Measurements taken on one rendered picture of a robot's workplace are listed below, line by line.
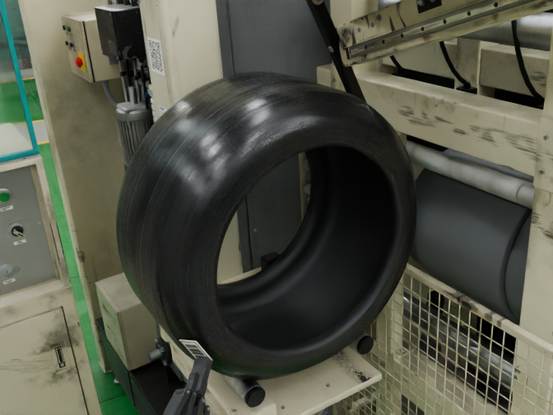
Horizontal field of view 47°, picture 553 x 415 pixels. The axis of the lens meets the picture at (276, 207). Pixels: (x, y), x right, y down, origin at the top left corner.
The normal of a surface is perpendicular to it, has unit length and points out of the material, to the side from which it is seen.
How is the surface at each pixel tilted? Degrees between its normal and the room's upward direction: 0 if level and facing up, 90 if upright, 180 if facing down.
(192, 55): 90
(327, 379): 0
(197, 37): 90
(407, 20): 90
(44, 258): 90
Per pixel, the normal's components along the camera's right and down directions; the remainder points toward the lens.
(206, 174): -0.11, -0.14
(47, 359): 0.53, 0.32
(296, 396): -0.07, -0.91
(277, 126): 0.16, -0.39
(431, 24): -0.85, 0.27
